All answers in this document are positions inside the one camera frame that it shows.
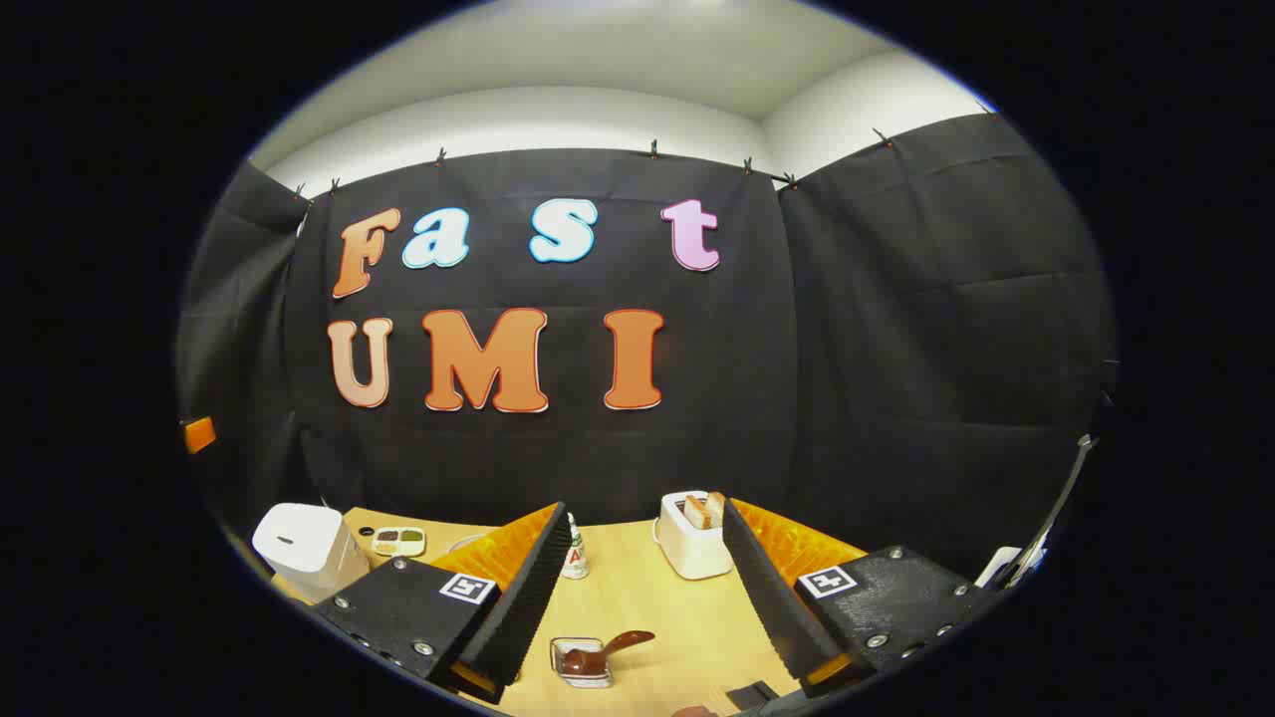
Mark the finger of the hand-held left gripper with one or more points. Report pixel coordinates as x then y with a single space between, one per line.
199 435

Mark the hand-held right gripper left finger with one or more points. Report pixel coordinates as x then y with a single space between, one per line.
528 607

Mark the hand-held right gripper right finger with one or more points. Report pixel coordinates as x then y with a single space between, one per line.
772 607

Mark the brown wooden spoon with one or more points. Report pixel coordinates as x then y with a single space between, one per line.
623 642

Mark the white rice cooker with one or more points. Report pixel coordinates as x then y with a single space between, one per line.
304 543

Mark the white milk bottle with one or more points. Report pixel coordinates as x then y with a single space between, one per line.
576 563

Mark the black flat pad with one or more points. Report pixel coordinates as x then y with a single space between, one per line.
752 694

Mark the white toaster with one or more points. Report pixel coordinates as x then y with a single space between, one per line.
687 553

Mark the toast bread slice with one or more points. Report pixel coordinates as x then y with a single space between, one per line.
714 506
695 513

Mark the white divided grain dish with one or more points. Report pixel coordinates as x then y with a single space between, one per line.
398 546

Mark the black backdrop cloth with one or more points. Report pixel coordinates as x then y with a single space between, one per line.
797 349

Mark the grey metal pole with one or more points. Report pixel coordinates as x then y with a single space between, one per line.
1056 513

